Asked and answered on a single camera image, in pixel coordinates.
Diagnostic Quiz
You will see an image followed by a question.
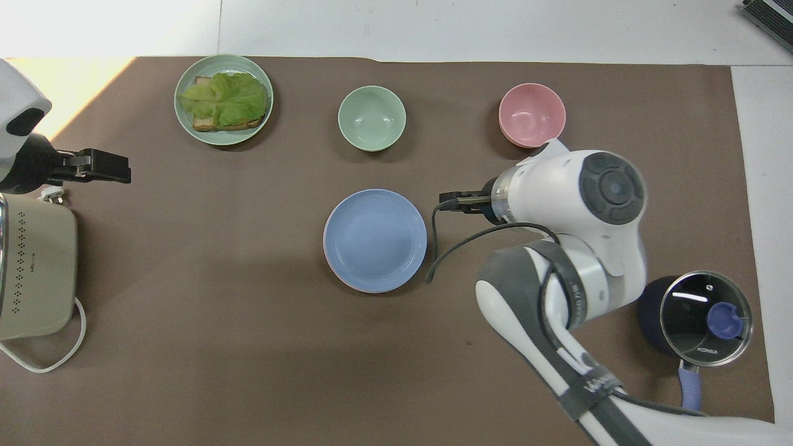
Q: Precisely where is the pink bowl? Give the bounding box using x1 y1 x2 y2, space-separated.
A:
498 82 567 149

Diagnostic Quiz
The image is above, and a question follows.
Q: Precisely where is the white power cable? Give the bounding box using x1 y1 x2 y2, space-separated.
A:
0 296 87 374

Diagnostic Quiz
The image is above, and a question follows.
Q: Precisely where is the black cable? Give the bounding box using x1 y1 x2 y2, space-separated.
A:
425 197 562 285

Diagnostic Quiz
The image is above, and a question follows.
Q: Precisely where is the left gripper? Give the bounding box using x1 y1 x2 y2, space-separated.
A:
0 133 80 195

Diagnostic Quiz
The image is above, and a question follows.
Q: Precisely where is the green lettuce leaf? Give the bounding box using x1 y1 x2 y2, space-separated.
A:
177 71 269 128

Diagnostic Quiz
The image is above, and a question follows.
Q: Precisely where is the toast slice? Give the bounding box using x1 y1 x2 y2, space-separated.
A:
191 76 269 133

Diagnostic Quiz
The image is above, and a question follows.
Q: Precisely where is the dark striped device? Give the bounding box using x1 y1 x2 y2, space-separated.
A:
742 0 793 36

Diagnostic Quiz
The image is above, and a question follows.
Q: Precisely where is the dark blue pot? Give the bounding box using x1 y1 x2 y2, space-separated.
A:
636 273 754 414

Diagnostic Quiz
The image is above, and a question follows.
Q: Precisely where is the beige toaster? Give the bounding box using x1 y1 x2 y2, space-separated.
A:
0 186 79 341

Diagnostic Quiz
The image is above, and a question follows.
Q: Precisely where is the green bowl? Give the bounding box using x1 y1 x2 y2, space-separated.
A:
338 85 407 152

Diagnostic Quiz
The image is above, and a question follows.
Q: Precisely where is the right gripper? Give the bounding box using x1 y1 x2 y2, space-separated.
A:
466 178 504 225

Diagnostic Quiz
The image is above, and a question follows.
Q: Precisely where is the glass pot lid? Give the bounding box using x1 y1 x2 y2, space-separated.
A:
659 271 755 367

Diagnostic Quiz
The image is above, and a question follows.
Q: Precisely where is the blue plate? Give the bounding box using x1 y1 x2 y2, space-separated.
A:
323 188 429 293

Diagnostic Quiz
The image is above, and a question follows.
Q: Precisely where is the green plate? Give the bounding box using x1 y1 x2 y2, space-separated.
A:
173 54 274 147

